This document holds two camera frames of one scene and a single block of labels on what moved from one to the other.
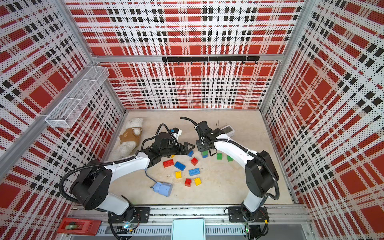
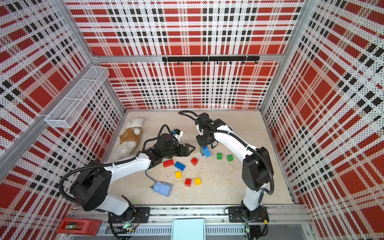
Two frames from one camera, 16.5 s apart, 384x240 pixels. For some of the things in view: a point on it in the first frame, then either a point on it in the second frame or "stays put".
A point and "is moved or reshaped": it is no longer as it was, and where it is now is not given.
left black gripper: x=185 y=151 stays put
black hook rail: x=203 y=59 stays put
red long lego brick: x=168 y=163 stays put
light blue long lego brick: x=194 y=172 is moved or reshaped
